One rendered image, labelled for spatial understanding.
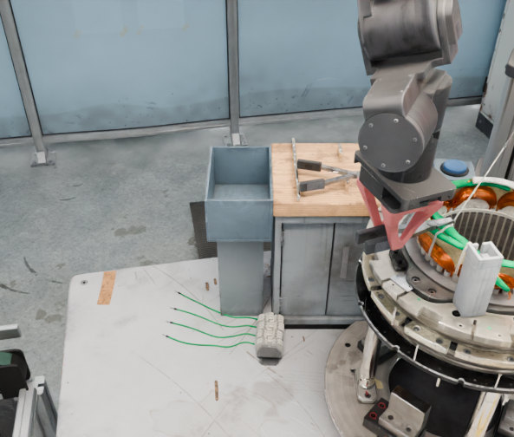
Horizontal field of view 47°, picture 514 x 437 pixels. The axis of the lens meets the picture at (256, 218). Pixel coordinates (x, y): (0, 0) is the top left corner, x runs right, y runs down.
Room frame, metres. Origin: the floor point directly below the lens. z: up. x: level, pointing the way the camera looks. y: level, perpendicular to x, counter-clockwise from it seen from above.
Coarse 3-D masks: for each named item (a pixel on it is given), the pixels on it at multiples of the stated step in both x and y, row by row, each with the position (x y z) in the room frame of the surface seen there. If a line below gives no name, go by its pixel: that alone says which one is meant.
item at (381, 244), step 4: (384, 236) 0.52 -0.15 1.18; (368, 240) 0.52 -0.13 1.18; (372, 240) 0.52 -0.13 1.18; (376, 240) 0.52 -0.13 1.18; (380, 240) 0.52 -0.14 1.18; (384, 240) 0.52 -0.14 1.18; (364, 244) 0.51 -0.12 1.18; (368, 244) 0.51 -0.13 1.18; (372, 244) 0.51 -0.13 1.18; (376, 244) 0.51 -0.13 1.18; (380, 244) 0.51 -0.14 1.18; (384, 244) 0.52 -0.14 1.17; (388, 244) 0.52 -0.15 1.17; (364, 248) 0.51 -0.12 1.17; (368, 248) 0.51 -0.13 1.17; (372, 248) 0.51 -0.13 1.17; (376, 248) 0.51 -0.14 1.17; (380, 248) 0.51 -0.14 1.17; (384, 248) 0.52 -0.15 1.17; (388, 248) 0.52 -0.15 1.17; (364, 252) 0.51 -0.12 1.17; (368, 252) 0.51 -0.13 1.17; (372, 252) 0.51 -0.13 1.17; (376, 252) 0.51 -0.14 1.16
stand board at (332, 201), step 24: (288, 144) 0.93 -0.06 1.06; (312, 144) 0.93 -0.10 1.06; (336, 144) 0.93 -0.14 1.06; (288, 168) 0.85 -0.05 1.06; (360, 168) 0.85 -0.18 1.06; (288, 192) 0.78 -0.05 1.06; (312, 192) 0.78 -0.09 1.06; (336, 192) 0.78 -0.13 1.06; (360, 192) 0.78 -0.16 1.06; (288, 216) 0.75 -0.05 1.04; (312, 216) 0.75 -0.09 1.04; (336, 216) 0.75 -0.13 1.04; (360, 216) 0.75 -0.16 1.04
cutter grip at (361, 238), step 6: (372, 228) 0.54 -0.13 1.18; (378, 228) 0.54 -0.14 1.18; (384, 228) 0.54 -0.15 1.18; (360, 234) 0.53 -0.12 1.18; (366, 234) 0.53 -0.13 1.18; (372, 234) 0.53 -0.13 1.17; (378, 234) 0.54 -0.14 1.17; (384, 234) 0.54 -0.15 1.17; (360, 240) 0.53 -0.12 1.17; (366, 240) 0.53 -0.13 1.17
